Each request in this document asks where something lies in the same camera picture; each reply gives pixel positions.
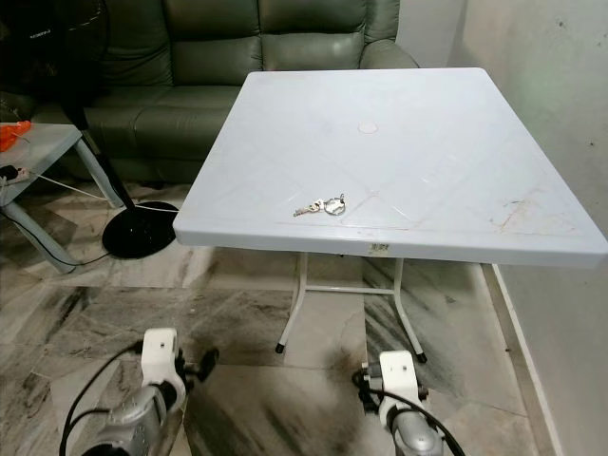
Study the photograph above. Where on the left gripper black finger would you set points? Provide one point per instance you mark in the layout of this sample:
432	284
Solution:
209	358

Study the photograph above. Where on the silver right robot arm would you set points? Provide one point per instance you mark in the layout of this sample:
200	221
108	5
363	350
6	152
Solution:
418	439

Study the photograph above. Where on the white plastic folding table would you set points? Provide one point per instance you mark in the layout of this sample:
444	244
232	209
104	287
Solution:
380	161

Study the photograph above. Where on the green leather sofa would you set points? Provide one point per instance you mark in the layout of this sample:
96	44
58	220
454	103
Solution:
218	114

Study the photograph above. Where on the grey side table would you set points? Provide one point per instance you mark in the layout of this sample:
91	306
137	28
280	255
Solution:
47	152

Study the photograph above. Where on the white power strip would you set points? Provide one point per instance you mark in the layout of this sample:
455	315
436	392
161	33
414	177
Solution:
11	174

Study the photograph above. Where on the orange plastic bag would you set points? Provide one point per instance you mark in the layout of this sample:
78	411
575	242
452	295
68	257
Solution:
13	136

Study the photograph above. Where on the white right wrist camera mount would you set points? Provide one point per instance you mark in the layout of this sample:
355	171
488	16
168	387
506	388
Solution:
401	378

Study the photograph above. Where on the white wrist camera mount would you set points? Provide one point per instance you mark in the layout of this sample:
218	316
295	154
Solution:
401	378
160	356

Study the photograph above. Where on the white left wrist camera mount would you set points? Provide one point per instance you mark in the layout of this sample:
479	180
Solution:
160	356

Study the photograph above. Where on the black pedestal fan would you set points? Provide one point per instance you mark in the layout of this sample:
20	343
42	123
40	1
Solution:
140	233

